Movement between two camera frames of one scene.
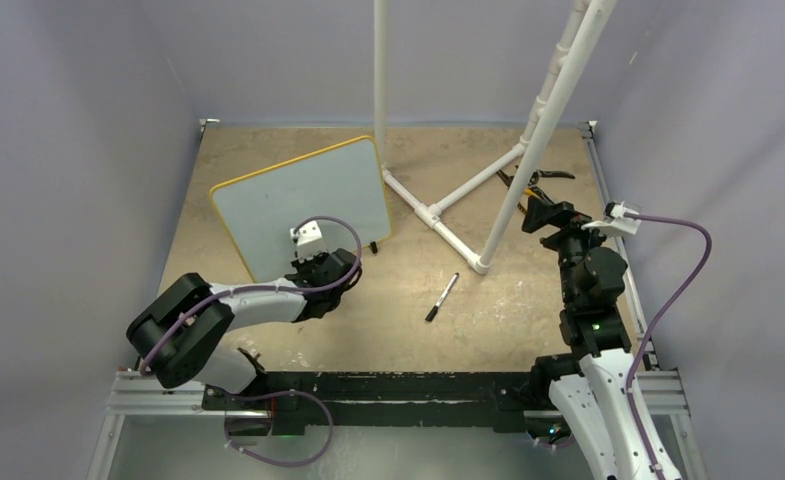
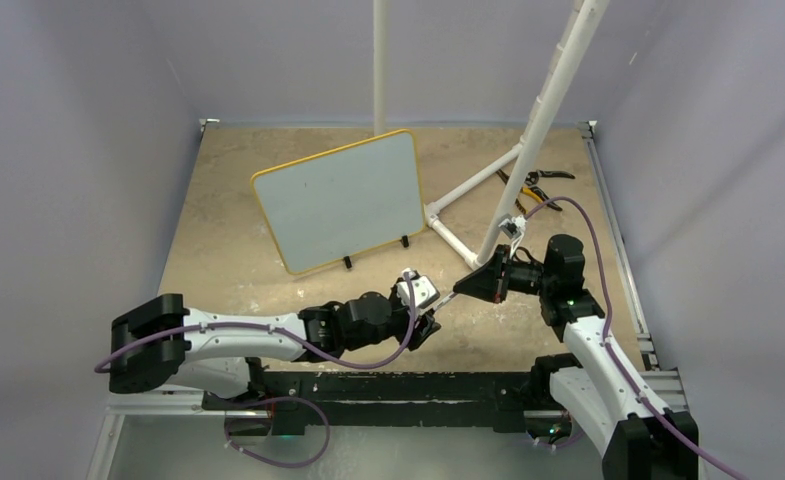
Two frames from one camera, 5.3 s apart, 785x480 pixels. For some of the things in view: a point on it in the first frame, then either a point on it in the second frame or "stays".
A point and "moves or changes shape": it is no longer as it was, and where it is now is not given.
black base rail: [360, 399] stays
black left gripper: [302, 264] to [422, 326]
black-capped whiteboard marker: [433, 310] moves or changes shape
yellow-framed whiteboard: [261, 209] moves or changes shape
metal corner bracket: [204, 122] stays
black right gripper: [561, 214] to [487, 281]
